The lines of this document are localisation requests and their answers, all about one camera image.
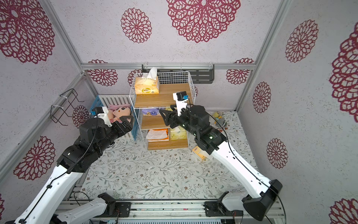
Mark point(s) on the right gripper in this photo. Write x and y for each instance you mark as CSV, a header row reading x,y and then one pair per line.
x,y
173,119

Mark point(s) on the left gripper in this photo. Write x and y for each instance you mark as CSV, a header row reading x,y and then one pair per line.
x,y
127,126

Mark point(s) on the yellow tissue pack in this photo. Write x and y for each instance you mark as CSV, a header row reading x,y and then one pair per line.
x,y
199,154

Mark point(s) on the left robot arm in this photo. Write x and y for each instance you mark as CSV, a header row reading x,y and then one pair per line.
x,y
95,137

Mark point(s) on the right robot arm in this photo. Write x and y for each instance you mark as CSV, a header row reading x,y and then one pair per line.
x,y
261,191

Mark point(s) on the purple tissue pack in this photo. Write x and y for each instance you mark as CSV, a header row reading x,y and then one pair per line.
x,y
151,112

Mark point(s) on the yellow-green tissue pack bottom shelf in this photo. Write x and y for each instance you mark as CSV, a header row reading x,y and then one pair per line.
x,y
178,133

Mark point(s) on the orange tissue pack bottom shelf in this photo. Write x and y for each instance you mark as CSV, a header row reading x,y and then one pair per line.
x,y
158,135

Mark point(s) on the plush doll blue shorts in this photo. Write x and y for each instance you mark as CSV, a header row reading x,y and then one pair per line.
x,y
120,110

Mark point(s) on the blue white toy crib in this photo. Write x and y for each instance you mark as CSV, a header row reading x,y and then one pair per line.
x,y
106,100

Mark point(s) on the floral patterned floor mat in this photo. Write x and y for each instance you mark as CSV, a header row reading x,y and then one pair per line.
x,y
128,170

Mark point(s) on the small grey yellow plush toy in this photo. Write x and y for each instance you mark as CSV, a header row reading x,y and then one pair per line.
x,y
219,121

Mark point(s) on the white wire three-tier shelf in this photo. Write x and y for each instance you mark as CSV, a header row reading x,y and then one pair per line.
x,y
163,100

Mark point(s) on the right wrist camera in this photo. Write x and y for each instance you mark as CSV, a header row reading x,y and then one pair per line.
x,y
181,98

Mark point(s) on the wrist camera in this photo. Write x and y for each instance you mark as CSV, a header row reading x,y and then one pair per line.
x,y
102,113
181,98

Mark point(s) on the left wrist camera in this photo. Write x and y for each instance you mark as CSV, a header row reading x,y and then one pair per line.
x,y
102,113

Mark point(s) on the grey wall-mounted shelf rack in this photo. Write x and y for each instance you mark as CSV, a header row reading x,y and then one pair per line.
x,y
201,74

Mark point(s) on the black wire wall rack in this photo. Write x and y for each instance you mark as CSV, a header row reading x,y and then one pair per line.
x,y
67,101

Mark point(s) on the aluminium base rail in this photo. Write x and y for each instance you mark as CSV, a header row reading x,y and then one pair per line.
x,y
170,212

